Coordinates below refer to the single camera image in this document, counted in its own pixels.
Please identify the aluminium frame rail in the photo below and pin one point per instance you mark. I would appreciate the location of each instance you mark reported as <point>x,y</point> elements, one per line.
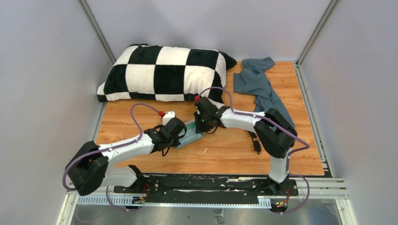
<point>308,188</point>

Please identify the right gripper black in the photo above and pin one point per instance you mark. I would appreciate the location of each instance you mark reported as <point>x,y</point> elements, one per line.
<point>199,128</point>

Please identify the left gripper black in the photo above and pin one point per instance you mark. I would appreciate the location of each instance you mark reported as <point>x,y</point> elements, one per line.
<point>175,143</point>

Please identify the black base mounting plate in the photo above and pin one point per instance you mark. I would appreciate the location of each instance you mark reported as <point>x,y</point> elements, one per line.
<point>205,189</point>

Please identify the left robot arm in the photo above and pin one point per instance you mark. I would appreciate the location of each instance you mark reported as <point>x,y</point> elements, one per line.
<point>94,165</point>

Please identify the black sunglasses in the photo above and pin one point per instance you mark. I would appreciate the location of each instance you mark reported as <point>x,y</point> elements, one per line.
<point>255,141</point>

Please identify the black white checkered pillow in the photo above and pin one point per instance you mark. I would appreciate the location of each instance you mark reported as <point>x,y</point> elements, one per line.
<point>168,74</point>

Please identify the grey-blue towel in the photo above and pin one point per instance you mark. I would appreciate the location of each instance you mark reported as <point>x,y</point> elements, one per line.
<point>252,80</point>

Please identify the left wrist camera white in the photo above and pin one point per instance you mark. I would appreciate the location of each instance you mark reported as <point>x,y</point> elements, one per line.
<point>168,115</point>

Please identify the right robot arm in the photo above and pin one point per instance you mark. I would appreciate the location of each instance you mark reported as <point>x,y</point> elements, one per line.
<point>275,133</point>

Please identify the grey glasses case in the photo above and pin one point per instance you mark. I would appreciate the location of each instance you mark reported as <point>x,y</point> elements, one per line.
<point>189,135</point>

